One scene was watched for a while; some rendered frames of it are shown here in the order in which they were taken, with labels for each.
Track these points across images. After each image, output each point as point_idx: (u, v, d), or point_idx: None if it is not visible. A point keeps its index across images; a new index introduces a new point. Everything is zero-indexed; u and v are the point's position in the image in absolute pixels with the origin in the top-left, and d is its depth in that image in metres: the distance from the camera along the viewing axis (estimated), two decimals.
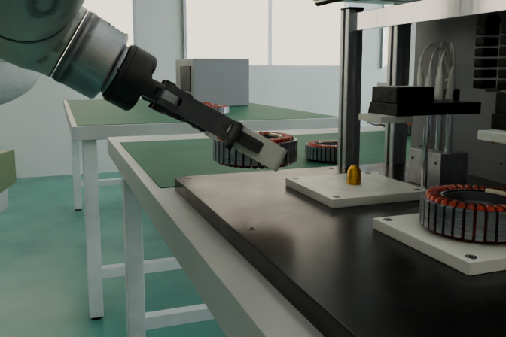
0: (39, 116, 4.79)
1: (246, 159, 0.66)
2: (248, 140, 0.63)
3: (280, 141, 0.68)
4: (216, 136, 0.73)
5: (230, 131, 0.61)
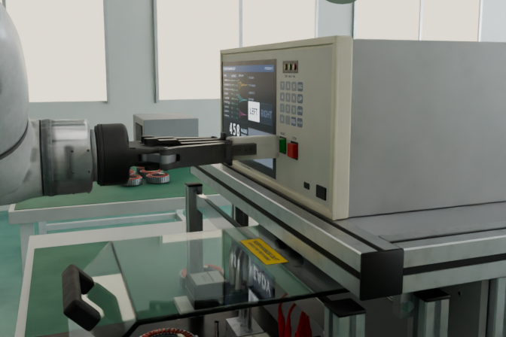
0: None
1: None
2: None
3: None
4: None
5: None
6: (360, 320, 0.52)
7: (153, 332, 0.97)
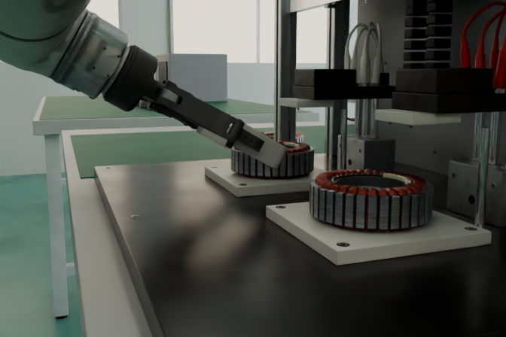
0: (23, 114, 4.75)
1: (266, 170, 0.67)
2: None
3: (299, 150, 0.69)
4: (233, 147, 0.74)
5: None
6: None
7: None
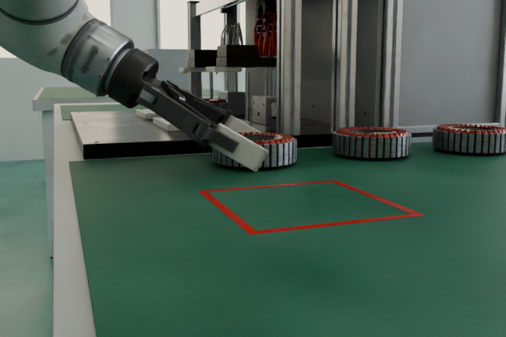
0: (24, 105, 5.26)
1: (228, 159, 0.67)
2: (233, 128, 0.79)
3: (264, 142, 0.67)
4: None
5: (218, 116, 0.80)
6: None
7: (249, 134, 0.76)
